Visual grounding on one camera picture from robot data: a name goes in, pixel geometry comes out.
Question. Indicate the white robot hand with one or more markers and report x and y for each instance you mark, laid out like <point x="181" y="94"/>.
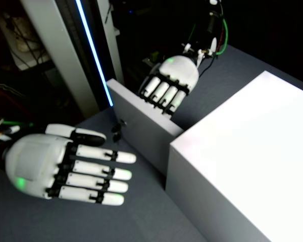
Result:
<point x="32" y="161"/>
<point x="179" y="73"/>

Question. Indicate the blue light strip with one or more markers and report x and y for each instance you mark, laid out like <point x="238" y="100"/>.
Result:
<point x="93" y="50"/>

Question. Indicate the black-headed key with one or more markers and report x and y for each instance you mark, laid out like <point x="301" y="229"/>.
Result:
<point x="115" y="128"/>
<point x="116" y="137"/>

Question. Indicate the wide white robot column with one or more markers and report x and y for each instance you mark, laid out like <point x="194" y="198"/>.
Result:
<point x="61" y="50"/>

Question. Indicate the large white box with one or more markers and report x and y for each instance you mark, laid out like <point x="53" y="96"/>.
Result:
<point x="242" y="138"/>

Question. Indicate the grey panel with latch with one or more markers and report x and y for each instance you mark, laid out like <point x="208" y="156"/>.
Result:
<point x="141" y="131"/>

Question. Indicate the grey table cloth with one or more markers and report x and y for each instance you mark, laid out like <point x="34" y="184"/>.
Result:
<point x="65" y="221"/>

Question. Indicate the narrow white robot column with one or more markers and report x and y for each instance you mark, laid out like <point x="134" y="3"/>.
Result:
<point x="111" y="37"/>

